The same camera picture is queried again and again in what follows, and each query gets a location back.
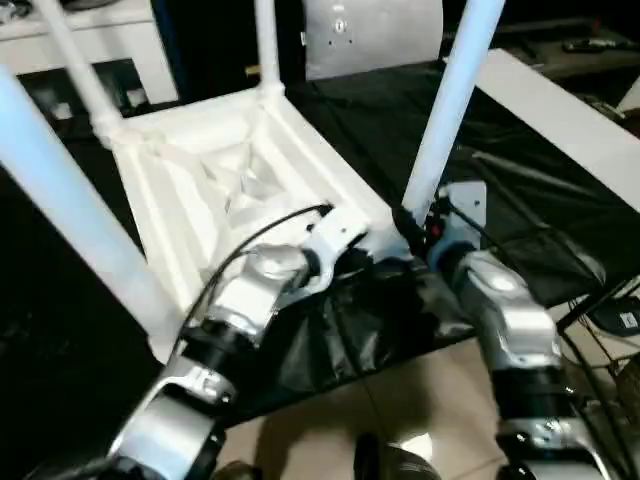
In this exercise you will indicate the grey cushion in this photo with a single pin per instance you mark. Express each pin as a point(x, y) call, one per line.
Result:
point(390, 40)

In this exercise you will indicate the white plastic table leg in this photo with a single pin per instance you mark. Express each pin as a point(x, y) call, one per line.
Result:
point(450, 100)
point(80, 70)
point(267, 40)
point(75, 200)

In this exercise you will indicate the black power adapter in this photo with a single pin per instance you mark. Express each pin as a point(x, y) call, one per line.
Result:
point(620, 317)

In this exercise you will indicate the white glass-door cabinet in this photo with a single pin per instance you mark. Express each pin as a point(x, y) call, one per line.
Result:
point(125, 40)

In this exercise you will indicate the black work mat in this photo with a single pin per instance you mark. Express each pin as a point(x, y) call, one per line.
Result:
point(360, 115)

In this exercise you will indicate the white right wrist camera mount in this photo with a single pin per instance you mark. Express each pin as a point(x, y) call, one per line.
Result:
point(467, 200)

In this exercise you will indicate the white plastic table top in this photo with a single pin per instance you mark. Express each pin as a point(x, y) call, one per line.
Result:
point(175, 165)

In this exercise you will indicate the black stand leg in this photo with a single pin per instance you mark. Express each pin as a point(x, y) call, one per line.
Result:
point(595, 300)

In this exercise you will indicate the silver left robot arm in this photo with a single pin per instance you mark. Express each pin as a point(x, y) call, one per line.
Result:
point(250, 290)

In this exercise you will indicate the black box with gold label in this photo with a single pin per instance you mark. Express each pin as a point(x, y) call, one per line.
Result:
point(215, 40)

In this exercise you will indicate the white flat board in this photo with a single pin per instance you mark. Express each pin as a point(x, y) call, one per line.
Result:
point(550, 110)

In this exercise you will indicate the dark right robot foot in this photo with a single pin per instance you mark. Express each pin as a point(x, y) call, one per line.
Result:
point(395, 460)

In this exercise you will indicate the black remote control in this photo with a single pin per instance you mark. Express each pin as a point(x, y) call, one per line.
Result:
point(590, 45)

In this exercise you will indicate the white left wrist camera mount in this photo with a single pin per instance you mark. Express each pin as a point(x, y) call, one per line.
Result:
point(340, 225)

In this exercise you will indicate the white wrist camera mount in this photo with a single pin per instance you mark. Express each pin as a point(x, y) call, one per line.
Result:
point(467, 200)
point(340, 225)

